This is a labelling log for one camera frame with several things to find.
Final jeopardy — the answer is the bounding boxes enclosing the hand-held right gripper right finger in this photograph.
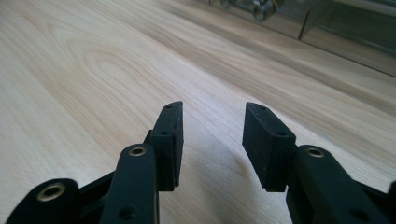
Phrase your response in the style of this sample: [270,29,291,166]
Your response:
[242,102,391,224]

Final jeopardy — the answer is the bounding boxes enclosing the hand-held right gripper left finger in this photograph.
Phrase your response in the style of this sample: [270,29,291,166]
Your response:
[99,100,185,224]

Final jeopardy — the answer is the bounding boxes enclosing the shiny metal fitting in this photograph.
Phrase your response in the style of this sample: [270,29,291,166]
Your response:
[219,0,281,22]

